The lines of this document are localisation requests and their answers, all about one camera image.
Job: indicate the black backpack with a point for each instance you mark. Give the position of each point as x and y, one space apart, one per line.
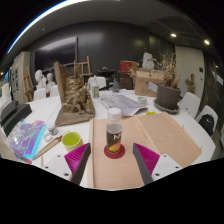
206 124

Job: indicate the recessed ceiling spotlights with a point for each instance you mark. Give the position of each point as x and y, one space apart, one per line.
173 35

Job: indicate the small white tape roll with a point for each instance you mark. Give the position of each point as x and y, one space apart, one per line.
142 101

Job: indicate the white shelf cabinet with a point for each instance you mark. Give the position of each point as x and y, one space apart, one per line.
18 76

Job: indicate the lime green cup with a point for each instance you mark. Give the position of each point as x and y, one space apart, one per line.
71 141

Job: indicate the small white plaster bust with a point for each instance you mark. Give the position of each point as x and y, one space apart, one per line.
50 81

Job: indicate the golden sculpture on wooden base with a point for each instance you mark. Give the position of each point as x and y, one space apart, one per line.
76 96

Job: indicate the newspaper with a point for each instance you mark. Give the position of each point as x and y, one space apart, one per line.
121 103

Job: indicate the large white plaster bust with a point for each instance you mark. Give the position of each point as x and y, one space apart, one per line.
40 78

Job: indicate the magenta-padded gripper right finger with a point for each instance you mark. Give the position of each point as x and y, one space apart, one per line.
150 161

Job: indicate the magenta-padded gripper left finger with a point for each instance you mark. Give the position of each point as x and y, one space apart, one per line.
76 160

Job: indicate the small dark grey box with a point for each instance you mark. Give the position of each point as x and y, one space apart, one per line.
8 111

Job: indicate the colourful holographic print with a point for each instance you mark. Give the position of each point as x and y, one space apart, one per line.
28 140

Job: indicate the clear spray bottle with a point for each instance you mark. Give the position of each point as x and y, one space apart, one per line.
95 88

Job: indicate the yellow marker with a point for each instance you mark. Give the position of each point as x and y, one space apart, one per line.
150 113

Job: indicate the small white-lidded jar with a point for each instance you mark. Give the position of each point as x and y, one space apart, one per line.
52 129

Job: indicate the brown cardboard box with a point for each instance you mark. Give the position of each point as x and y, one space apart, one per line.
145 83

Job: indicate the large ceiling light panel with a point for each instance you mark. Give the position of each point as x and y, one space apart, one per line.
36 21

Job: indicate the clear drink bottle white cap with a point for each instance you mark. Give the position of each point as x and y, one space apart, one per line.
114 135

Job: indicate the flat wooden strip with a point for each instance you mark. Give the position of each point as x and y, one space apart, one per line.
48 147

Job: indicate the wooden easel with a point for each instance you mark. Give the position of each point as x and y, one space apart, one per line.
28 83

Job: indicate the dried plant in grey pot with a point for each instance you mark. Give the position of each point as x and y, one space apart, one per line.
168 96

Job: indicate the red box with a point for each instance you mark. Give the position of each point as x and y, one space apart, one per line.
127 66

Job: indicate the wooden cactus figure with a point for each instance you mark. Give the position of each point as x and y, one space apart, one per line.
190 83

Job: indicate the light wooden drawing board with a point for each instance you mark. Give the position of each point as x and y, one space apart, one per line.
160 133

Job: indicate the black wall screen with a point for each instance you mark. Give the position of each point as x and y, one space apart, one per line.
55 53

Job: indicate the large dark grey box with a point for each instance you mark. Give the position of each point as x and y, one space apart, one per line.
18 118

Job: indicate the white chairs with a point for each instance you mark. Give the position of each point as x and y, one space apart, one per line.
191 105

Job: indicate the flat round red coaster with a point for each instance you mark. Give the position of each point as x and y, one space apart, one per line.
108 154

